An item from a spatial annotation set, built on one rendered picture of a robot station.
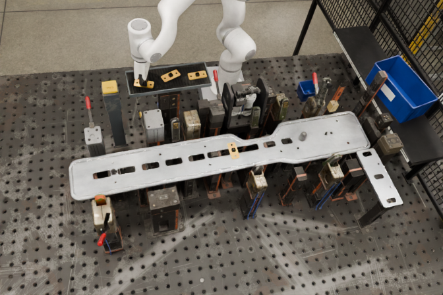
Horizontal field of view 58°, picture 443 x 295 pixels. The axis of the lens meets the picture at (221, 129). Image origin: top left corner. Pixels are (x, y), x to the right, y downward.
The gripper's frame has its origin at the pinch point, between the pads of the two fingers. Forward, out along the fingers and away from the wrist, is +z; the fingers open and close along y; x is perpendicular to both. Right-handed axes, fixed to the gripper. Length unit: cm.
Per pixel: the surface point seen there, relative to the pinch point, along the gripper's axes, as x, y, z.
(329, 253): 96, 50, 49
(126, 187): 0.0, 42.9, 18.8
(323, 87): 81, -11, 1
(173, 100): 12.5, -2.2, 14.7
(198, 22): 10, -173, 119
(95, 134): -16.8, 22.7, 12.5
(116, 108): -12.1, 6.8, 14.9
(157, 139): 8.8, 18.2, 18.2
